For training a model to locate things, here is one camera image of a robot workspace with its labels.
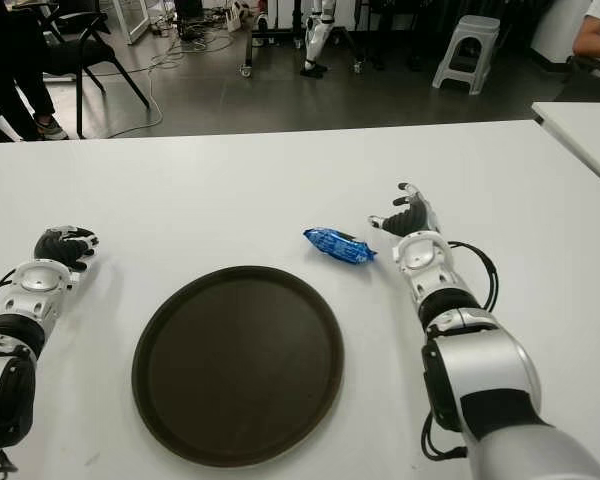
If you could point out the blue Oreo packet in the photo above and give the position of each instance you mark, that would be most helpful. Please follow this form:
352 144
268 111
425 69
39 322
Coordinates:
340 247

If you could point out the white paper bag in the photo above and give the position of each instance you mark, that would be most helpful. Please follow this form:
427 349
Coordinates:
235 17

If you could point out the person in black trousers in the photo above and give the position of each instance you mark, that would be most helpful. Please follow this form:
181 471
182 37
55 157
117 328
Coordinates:
10 60

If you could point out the black wheeled frame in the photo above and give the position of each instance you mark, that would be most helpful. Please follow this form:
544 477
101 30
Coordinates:
249 45

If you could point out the white framed panel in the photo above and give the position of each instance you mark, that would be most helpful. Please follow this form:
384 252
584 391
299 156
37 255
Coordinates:
130 27

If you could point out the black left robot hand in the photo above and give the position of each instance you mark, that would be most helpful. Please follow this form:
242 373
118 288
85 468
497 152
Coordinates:
62 245

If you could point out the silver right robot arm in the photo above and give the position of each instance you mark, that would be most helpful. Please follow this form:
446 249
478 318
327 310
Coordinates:
485 360

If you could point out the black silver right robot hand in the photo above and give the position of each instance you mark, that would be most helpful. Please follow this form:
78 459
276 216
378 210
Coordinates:
412 217

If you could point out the white humanoid robot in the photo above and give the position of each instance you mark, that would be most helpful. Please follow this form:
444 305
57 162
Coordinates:
316 40

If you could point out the black metal chair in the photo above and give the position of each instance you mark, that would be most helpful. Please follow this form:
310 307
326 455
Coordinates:
87 52

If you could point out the white side table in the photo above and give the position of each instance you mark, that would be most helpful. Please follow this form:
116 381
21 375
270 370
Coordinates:
585 130

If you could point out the round dark brown tray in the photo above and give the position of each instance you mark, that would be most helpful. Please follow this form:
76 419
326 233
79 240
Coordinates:
237 360

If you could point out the grey plastic stool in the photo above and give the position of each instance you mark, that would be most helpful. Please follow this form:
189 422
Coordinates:
472 27

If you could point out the black office chair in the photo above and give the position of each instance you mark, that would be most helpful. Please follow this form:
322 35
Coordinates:
587 82

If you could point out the person in white shirt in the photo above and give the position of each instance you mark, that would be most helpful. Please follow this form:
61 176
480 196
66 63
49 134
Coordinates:
595 45

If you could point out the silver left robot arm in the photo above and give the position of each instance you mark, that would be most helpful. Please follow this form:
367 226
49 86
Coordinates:
37 282

